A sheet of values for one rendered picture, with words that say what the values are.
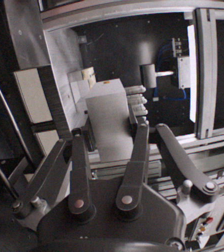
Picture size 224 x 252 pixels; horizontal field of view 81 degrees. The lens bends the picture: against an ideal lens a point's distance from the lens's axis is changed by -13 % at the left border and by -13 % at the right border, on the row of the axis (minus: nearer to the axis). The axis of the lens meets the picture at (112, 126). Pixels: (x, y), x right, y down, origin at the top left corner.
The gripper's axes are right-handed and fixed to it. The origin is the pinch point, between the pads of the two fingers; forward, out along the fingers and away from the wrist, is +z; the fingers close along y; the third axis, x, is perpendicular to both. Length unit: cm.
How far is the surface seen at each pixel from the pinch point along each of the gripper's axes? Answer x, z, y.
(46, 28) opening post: 19.1, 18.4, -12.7
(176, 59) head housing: 5.7, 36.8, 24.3
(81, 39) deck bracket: 21, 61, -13
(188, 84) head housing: -3.8, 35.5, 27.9
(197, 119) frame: -12.3, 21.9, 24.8
